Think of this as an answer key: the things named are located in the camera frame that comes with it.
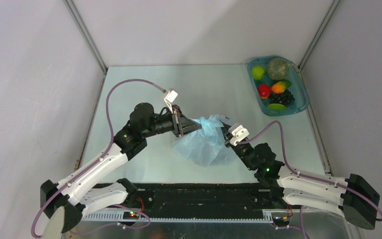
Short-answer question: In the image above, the aluminium corner post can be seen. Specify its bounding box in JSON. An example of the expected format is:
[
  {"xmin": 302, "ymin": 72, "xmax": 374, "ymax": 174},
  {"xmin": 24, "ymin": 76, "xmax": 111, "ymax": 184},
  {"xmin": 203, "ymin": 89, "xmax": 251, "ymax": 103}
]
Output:
[
  {"xmin": 298, "ymin": 0, "xmax": 342, "ymax": 70},
  {"xmin": 63, "ymin": 0, "xmax": 108, "ymax": 74}
]

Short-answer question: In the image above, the controller board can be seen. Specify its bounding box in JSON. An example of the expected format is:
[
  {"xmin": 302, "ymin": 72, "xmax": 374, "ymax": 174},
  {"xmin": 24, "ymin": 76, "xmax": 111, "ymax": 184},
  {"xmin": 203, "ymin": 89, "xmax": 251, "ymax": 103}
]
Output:
[
  {"xmin": 273, "ymin": 216, "xmax": 289, "ymax": 223},
  {"xmin": 123, "ymin": 211, "xmax": 141, "ymax": 220}
]

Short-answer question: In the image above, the red yellow fake apple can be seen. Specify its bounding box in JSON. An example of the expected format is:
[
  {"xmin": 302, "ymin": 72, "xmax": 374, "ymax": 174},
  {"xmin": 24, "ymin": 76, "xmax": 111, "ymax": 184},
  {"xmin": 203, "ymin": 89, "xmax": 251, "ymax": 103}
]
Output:
[{"xmin": 257, "ymin": 84, "xmax": 271, "ymax": 100}]

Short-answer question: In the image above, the left controller board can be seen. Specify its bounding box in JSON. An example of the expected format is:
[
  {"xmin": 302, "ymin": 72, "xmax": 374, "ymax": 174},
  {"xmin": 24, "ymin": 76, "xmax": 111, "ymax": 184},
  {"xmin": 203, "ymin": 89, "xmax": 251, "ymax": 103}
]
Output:
[{"xmin": 123, "ymin": 211, "xmax": 141, "ymax": 220}]

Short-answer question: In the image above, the left aluminium corner post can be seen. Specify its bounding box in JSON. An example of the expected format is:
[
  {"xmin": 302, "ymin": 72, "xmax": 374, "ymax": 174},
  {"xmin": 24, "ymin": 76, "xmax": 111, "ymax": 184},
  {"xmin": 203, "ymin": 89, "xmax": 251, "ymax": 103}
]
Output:
[{"xmin": 63, "ymin": 0, "xmax": 108, "ymax": 74}]

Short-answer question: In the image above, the netted green fake melon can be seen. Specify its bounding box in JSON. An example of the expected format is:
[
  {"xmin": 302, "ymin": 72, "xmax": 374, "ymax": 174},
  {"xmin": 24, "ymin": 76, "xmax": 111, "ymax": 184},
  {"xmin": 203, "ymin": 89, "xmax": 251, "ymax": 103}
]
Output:
[{"xmin": 267, "ymin": 57, "xmax": 289, "ymax": 81}]

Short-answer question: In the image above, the teal plastic basin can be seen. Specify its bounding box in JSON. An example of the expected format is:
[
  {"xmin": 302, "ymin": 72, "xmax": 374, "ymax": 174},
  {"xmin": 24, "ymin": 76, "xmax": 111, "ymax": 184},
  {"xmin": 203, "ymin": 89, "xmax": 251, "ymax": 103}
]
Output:
[{"xmin": 247, "ymin": 56, "xmax": 310, "ymax": 117}]

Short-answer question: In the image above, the orange green fake mango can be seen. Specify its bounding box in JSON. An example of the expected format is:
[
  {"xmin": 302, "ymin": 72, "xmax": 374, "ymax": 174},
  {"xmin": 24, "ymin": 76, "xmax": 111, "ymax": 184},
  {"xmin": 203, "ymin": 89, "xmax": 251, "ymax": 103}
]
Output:
[{"xmin": 271, "ymin": 80, "xmax": 292, "ymax": 94}]

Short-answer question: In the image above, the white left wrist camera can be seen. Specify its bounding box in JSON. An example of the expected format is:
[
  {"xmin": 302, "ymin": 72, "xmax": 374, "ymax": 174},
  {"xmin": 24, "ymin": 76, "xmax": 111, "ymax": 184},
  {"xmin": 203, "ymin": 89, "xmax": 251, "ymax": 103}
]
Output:
[{"xmin": 162, "ymin": 88, "xmax": 178, "ymax": 112}]

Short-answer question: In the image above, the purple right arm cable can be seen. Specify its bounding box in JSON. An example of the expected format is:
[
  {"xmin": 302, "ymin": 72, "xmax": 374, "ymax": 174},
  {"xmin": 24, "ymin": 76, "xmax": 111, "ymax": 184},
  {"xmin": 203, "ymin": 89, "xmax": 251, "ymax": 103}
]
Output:
[{"xmin": 237, "ymin": 120, "xmax": 382, "ymax": 239}]

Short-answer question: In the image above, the right aluminium corner post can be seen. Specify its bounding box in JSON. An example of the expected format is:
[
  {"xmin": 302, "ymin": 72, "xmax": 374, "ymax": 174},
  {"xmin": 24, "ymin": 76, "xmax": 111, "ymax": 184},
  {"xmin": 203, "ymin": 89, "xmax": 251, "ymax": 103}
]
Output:
[{"xmin": 298, "ymin": 0, "xmax": 342, "ymax": 70}]

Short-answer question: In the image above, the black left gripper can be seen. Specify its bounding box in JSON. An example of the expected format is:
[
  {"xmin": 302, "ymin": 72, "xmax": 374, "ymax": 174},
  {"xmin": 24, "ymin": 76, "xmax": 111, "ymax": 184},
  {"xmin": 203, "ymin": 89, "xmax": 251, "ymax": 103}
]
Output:
[{"xmin": 141, "ymin": 104, "xmax": 201, "ymax": 138}]

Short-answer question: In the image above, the right controller board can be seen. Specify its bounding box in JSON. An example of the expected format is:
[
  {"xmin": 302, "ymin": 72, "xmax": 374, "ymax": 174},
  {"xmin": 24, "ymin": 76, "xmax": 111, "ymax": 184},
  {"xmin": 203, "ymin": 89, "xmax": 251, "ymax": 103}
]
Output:
[{"xmin": 273, "ymin": 216, "xmax": 289, "ymax": 223}]

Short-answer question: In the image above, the dark purple fake grape bunch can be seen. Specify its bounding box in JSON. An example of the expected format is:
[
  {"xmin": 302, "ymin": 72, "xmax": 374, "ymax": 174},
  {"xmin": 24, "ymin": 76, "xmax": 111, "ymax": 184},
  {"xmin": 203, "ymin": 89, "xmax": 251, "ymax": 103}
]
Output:
[{"xmin": 268, "ymin": 90, "xmax": 295, "ymax": 106}]

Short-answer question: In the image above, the green fake starfruit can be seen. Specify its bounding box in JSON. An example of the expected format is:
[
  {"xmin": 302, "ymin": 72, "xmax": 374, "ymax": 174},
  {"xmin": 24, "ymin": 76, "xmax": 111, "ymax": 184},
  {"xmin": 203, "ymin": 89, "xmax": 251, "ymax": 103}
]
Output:
[{"xmin": 268, "ymin": 104, "xmax": 287, "ymax": 111}]

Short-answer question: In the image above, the green fake apple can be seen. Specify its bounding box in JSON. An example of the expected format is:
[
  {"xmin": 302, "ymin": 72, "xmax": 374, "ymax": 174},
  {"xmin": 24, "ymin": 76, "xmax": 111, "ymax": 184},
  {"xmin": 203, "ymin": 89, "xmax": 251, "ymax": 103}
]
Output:
[{"xmin": 251, "ymin": 66, "xmax": 266, "ymax": 81}]

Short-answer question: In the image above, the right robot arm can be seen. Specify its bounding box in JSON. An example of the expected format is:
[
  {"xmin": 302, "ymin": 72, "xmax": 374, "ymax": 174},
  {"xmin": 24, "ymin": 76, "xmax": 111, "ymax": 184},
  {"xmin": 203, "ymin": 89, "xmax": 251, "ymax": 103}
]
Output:
[{"xmin": 221, "ymin": 122, "xmax": 382, "ymax": 230}]

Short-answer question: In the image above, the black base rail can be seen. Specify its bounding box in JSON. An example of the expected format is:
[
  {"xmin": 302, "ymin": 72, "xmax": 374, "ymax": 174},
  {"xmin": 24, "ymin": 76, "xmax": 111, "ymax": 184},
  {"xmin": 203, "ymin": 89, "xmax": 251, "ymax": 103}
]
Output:
[{"xmin": 92, "ymin": 180, "xmax": 294, "ymax": 219}]

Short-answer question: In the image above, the light blue printed plastic bag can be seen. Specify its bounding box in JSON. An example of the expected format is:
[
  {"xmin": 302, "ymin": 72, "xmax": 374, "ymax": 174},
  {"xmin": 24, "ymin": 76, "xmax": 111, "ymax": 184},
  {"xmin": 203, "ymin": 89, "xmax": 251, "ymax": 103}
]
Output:
[{"xmin": 173, "ymin": 115, "xmax": 237, "ymax": 167}]

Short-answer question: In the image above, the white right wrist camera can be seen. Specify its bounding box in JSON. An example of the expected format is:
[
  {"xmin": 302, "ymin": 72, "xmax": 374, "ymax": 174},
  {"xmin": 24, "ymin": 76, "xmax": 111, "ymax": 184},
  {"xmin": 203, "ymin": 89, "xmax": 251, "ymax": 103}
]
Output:
[{"xmin": 227, "ymin": 123, "xmax": 249, "ymax": 146}]

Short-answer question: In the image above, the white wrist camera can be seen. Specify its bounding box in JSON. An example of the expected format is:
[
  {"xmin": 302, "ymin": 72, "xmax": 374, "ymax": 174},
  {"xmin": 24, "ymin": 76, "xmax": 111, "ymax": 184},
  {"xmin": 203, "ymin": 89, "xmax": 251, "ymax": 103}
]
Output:
[
  {"xmin": 162, "ymin": 88, "xmax": 178, "ymax": 112},
  {"xmin": 227, "ymin": 123, "xmax": 249, "ymax": 146}
]

